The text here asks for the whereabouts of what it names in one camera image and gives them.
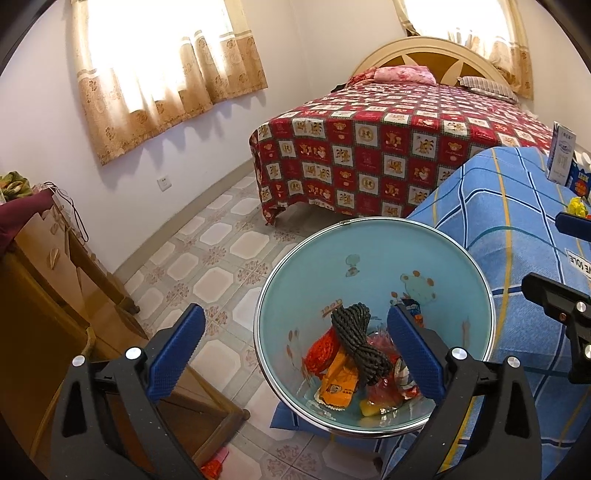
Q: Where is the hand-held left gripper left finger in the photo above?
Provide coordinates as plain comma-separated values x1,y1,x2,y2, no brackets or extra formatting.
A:
48,302,207,480

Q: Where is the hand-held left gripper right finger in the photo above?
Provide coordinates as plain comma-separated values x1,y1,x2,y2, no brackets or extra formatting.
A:
385,304,543,480

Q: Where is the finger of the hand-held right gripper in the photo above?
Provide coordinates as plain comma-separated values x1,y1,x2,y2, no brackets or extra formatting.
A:
555,211,591,237
522,272,591,385

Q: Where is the pink plastic wrapper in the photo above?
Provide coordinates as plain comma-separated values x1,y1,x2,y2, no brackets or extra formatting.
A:
367,332,402,407

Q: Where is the colourful wrapper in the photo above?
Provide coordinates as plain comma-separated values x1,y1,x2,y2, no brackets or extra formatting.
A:
392,360,419,400

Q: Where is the black rope coil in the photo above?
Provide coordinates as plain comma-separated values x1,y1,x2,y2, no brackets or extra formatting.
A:
330,302,394,389

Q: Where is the orange snack wrapper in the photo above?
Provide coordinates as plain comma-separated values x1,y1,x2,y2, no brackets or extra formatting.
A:
316,348,361,409

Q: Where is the red mesh bag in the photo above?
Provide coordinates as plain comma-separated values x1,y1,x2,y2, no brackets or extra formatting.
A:
305,329,340,380

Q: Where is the light blue trash bin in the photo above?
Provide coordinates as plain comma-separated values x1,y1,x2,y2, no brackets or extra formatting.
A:
253,217,496,437

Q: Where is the blue milk carton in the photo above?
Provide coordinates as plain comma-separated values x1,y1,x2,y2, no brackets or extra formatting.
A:
567,157,591,200

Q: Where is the blue checked tablecloth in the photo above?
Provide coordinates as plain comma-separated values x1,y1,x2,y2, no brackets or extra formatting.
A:
270,147,591,480

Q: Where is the grey white paper box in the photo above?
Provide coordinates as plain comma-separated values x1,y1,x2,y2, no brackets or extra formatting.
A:
547,121,578,185

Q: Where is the red plastic scrap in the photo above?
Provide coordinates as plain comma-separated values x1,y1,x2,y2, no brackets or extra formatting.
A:
203,448,229,480

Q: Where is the brown wooden cabinet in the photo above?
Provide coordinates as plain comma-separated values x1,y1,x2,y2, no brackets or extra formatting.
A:
0,191,252,480

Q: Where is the striped pillow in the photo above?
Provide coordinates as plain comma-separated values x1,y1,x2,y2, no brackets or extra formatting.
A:
457,76,520,104

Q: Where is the beige flowered curtain panel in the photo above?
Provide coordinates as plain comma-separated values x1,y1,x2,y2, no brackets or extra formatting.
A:
443,0,535,101

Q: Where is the bed with red patterned cover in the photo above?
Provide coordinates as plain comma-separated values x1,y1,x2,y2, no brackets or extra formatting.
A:
249,83,561,226

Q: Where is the maroon cloth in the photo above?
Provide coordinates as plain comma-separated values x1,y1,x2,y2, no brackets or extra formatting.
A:
0,190,54,252

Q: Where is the pink pillow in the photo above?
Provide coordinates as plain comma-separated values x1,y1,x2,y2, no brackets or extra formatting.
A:
373,65,437,85

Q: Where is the cream wooden headboard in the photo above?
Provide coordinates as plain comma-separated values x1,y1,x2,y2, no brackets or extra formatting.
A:
352,36,520,93

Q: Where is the green patterned cloth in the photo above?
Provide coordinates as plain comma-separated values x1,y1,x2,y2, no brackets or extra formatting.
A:
0,171,33,201

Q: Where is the narrow beige curtain panel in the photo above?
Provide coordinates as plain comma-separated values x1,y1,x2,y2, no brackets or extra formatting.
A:
392,0,419,37

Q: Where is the wide beige patterned curtain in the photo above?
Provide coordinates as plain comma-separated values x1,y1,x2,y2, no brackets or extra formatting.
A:
71,0,269,167

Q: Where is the white cable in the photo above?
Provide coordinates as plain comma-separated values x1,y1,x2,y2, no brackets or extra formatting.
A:
39,182,89,243

